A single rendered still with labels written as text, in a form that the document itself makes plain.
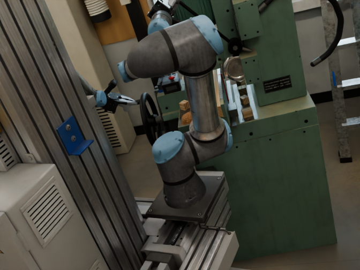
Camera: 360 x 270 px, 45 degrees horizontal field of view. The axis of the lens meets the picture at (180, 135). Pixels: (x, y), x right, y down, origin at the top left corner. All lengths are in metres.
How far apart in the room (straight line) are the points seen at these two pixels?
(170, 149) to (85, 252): 0.41
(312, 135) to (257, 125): 0.24
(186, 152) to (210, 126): 0.12
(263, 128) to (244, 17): 0.49
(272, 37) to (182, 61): 0.82
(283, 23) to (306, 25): 1.52
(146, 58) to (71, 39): 2.28
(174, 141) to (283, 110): 0.68
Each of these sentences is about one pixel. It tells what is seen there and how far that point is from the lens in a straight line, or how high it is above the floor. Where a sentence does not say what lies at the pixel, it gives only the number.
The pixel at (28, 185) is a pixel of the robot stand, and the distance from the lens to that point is 1.12.
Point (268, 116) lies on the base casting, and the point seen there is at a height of 0.80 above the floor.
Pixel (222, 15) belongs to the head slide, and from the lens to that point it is 1.90.
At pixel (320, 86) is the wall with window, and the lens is 3.60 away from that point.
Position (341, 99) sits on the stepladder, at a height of 0.42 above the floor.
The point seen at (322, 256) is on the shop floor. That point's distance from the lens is 2.37.
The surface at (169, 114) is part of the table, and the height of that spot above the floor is 0.87.
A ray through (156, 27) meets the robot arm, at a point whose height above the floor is 1.37.
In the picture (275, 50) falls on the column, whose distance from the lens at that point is 1.92.
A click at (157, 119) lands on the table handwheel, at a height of 0.82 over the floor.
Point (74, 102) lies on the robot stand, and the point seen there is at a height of 1.30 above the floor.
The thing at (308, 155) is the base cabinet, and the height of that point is 0.56.
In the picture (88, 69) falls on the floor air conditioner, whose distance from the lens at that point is 3.43.
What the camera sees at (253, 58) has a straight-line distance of 1.82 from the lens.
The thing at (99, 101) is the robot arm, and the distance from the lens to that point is 2.05.
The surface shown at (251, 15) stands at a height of 1.24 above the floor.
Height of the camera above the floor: 1.72
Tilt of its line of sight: 28 degrees down
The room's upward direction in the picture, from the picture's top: 19 degrees counter-clockwise
